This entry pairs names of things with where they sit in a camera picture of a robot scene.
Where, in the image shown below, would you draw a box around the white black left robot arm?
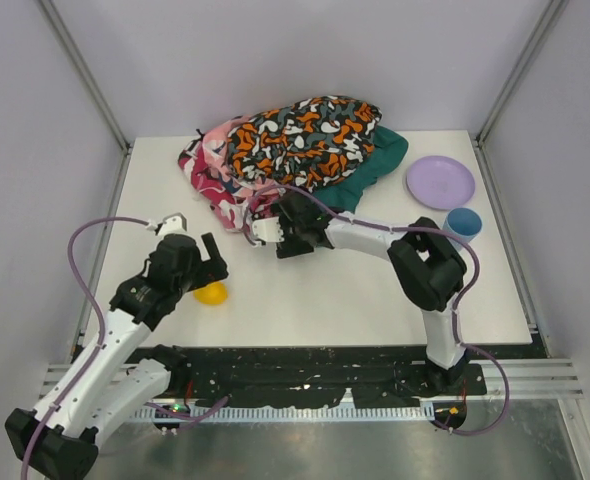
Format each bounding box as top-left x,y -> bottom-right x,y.
5,233 -> 228,479

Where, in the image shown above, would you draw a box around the pink patterned cloth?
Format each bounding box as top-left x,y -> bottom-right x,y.
178,116 -> 275,232

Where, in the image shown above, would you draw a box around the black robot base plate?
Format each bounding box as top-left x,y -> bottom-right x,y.
163,346 -> 487,409

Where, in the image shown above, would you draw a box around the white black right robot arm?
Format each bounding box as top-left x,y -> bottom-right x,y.
270,193 -> 468,392

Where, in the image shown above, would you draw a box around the lilac plastic plate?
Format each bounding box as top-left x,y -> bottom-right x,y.
406,155 -> 476,211

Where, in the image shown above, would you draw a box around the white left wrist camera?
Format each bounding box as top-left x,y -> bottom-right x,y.
155,213 -> 187,238

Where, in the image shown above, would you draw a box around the blue plastic cup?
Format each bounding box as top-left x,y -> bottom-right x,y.
442,207 -> 483,251

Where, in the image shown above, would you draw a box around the orange black camouflage shorts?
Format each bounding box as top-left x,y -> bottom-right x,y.
226,95 -> 382,193

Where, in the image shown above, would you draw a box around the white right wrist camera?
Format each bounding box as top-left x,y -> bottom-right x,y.
250,217 -> 284,246

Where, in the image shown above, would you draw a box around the teal green cloth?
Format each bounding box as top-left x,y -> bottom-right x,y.
313,126 -> 409,213

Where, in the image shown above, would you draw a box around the yellow lemon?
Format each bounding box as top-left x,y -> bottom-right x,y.
193,281 -> 228,306

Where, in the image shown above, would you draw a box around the white slotted cable duct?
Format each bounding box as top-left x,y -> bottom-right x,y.
129,403 -> 436,424

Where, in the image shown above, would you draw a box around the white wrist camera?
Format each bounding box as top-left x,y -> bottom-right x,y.
155,213 -> 187,238
250,217 -> 284,246

